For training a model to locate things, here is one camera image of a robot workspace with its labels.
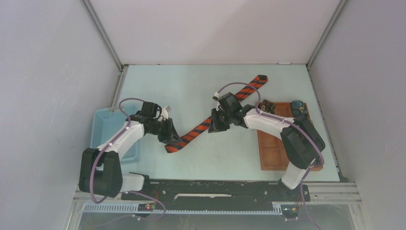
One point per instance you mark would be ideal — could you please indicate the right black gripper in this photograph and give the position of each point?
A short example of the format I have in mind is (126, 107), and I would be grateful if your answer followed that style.
(215, 126)

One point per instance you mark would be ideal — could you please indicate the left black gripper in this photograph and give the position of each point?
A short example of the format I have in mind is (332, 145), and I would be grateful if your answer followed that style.
(171, 135)

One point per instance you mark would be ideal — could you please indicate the orange navy striped tie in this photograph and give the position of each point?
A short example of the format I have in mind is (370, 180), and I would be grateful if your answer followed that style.
(257, 82)

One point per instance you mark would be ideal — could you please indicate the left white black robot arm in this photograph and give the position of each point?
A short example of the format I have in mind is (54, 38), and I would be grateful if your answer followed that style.
(101, 174)

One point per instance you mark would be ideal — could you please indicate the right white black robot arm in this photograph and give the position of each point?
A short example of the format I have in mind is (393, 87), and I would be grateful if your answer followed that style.
(301, 141)

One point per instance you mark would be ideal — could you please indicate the brown floral rolled tie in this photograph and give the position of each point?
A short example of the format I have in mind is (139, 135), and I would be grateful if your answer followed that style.
(267, 106)

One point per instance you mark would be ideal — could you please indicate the light blue plastic basket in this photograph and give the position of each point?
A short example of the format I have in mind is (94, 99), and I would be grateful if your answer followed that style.
(106, 123)

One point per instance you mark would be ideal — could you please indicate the brown wooden divided tray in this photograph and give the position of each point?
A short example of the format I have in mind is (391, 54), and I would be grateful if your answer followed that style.
(271, 150)

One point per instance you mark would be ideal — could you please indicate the blue patterned rolled tie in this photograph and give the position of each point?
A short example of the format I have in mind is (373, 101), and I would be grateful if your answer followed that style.
(298, 108)

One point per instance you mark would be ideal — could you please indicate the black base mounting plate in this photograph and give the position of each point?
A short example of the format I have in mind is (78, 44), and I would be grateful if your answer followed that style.
(222, 196)

